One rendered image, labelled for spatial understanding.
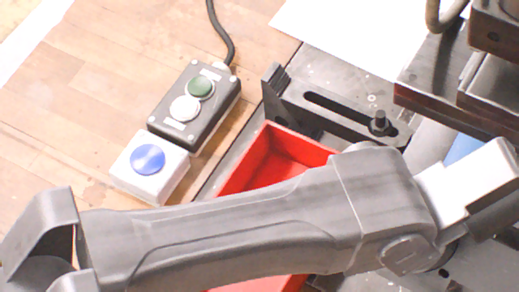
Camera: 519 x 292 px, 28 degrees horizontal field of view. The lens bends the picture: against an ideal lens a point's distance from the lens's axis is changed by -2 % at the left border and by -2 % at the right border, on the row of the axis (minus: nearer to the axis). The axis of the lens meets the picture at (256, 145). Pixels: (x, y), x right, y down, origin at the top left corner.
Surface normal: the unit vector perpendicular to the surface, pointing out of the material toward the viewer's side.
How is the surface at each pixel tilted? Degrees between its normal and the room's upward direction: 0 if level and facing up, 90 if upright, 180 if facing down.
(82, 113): 0
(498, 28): 90
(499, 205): 52
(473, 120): 90
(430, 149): 0
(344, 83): 0
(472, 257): 31
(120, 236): 14
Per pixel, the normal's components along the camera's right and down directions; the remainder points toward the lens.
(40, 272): 0.36, -0.62
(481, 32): -0.51, 0.74
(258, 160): 0.86, 0.40
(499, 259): -0.31, -0.07
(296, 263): 0.18, 0.83
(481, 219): -0.07, 0.33
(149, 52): -0.07, -0.54
